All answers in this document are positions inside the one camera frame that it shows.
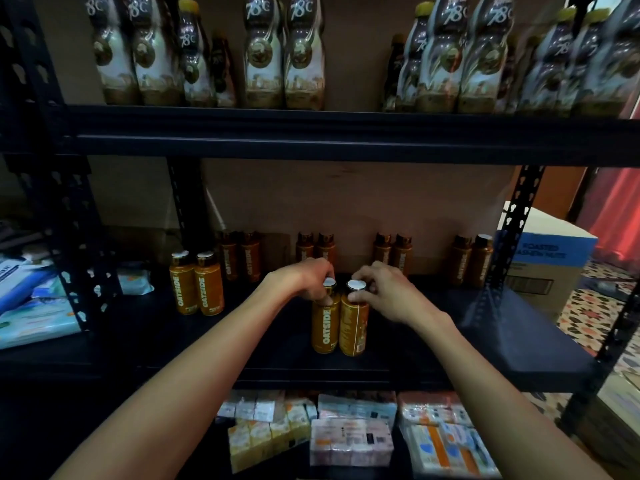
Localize red curtain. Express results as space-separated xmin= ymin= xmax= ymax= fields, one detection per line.
xmin=580 ymin=167 xmax=640 ymax=271

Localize brown wooden cabinet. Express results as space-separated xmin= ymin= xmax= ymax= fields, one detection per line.
xmin=510 ymin=167 xmax=591 ymax=221

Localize person's right forearm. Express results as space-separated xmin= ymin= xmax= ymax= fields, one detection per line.
xmin=415 ymin=309 xmax=611 ymax=480

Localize tissue packs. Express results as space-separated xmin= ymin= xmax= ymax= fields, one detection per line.
xmin=228 ymin=399 xmax=313 ymax=474

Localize flat white packet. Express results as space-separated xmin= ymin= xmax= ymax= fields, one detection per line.
xmin=318 ymin=395 xmax=399 ymax=426

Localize row of orange blue packets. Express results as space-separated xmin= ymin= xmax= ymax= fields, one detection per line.
xmin=405 ymin=423 xmax=501 ymax=478

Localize row of pale pink packets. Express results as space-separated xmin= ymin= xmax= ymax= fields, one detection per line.
xmin=398 ymin=393 xmax=481 ymax=426

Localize row of wet wipe packs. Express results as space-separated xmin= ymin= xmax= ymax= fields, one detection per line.
xmin=0 ymin=249 xmax=156 ymax=351

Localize blue white cashew carton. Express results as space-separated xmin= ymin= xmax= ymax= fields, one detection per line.
xmin=500 ymin=203 xmax=599 ymax=321

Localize person's left hand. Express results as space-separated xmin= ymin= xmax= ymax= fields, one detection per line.
xmin=268 ymin=257 xmax=336 ymax=301

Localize orange Oatside bottles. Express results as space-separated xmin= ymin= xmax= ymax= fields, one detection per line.
xmin=168 ymin=231 xmax=496 ymax=316

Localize row of yellow-capped coffee bottles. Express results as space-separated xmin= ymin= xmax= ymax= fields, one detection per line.
xmin=85 ymin=0 xmax=640 ymax=118

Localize person's right hand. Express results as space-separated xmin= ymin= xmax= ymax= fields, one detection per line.
xmin=348 ymin=261 xmax=441 ymax=331

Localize black metal shelf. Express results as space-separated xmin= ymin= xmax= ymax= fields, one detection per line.
xmin=0 ymin=0 xmax=126 ymax=480
xmin=30 ymin=0 xmax=640 ymax=480

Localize Oatside bottle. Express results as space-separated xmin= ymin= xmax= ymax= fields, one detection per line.
xmin=339 ymin=279 xmax=370 ymax=358
xmin=312 ymin=277 xmax=341 ymax=356

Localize person's left forearm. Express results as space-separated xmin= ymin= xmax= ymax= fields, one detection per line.
xmin=55 ymin=279 xmax=301 ymax=480

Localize stack of pink white boxes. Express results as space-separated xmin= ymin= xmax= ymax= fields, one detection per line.
xmin=310 ymin=417 xmax=396 ymax=468

